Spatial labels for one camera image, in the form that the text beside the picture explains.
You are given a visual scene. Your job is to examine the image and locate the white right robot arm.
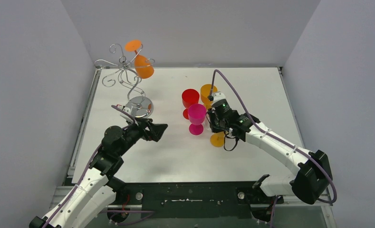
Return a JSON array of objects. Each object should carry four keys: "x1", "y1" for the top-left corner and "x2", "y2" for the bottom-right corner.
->
[{"x1": 207, "y1": 99, "x2": 332, "y2": 204}]

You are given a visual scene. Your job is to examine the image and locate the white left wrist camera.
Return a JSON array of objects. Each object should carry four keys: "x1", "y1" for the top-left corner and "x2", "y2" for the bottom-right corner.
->
[{"x1": 118, "y1": 105, "x2": 136, "y2": 122}]

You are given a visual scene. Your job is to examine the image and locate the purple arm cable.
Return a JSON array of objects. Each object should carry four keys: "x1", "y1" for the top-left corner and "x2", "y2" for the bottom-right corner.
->
[
  {"x1": 208, "y1": 69, "x2": 338, "y2": 228},
  {"x1": 40, "y1": 104, "x2": 156, "y2": 228}
]

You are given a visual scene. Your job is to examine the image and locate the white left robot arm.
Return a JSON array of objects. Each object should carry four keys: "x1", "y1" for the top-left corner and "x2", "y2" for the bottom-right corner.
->
[{"x1": 29, "y1": 118, "x2": 168, "y2": 228}]

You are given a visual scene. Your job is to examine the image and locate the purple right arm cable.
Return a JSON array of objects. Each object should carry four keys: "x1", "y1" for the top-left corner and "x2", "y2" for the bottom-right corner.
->
[{"x1": 208, "y1": 69, "x2": 338, "y2": 228}]

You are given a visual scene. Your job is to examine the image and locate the chrome wine glass rack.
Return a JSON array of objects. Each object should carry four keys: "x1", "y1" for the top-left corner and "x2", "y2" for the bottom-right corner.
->
[{"x1": 95, "y1": 43, "x2": 155, "y2": 118}]

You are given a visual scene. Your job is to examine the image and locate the orange wine glass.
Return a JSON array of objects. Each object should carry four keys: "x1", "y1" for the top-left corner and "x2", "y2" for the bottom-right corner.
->
[{"x1": 125, "y1": 39, "x2": 154, "y2": 79}]

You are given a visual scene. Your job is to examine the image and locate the yellow wine glass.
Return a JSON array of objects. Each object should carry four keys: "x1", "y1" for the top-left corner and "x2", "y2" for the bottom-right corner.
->
[
  {"x1": 210, "y1": 132, "x2": 225, "y2": 147},
  {"x1": 200, "y1": 84, "x2": 212, "y2": 109}
]

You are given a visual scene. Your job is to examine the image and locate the red wine glass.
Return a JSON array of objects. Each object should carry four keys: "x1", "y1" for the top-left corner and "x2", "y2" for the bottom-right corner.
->
[{"x1": 182, "y1": 88, "x2": 200, "y2": 120}]

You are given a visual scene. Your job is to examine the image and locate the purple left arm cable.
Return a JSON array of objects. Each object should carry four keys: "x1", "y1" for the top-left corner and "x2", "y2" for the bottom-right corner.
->
[{"x1": 40, "y1": 104, "x2": 156, "y2": 228}]

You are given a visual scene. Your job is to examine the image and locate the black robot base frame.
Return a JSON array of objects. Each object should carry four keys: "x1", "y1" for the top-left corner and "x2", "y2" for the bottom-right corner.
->
[{"x1": 103, "y1": 181, "x2": 284, "y2": 225}]

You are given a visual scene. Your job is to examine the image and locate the pink wine glass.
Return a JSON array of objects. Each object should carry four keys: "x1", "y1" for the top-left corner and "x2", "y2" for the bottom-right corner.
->
[{"x1": 188, "y1": 104, "x2": 207, "y2": 135}]

